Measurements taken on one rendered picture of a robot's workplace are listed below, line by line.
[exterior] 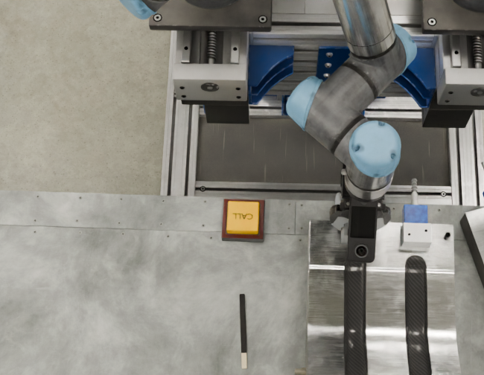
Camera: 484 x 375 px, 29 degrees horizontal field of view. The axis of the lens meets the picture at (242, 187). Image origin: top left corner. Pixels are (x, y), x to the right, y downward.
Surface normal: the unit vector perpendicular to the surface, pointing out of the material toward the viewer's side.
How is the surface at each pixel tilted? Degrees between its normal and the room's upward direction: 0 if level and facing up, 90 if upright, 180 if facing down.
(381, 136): 0
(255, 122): 0
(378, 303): 3
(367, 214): 29
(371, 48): 73
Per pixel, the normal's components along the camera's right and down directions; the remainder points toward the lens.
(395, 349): 0.00, -0.70
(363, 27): -0.02, 0.80
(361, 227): -0.09, 0.15
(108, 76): -0.03, -0.35
